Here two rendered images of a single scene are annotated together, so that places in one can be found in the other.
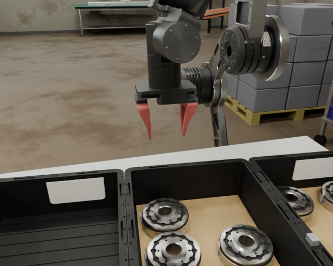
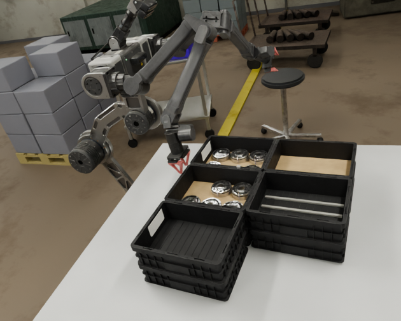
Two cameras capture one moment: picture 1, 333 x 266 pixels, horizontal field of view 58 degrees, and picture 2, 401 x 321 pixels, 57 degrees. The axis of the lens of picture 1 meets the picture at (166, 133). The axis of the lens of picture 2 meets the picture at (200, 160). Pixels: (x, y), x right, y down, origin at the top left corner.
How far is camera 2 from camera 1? 1.30 m
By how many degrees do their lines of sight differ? 45
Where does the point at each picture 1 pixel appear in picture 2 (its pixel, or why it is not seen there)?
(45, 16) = not seen: outside the picture
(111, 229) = (180, 223)
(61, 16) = not seen: outside the picture
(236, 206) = (199, 184)
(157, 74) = (179, 148)
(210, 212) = (196, 192)
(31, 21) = not seen: outside the picture
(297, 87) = (87, 114)
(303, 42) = (70, 79)
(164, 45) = (191, 137)
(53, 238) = (170, 242)
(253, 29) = (145, 108)
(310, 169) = (205, 152)
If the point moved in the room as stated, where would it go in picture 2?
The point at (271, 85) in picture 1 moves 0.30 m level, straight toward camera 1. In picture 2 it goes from (70, 124) to (80, 132)
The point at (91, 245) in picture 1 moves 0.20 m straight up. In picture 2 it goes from (184, 230) to (174, 196)
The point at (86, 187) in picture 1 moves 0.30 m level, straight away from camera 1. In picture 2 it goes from (158, 218) to (100, 216)
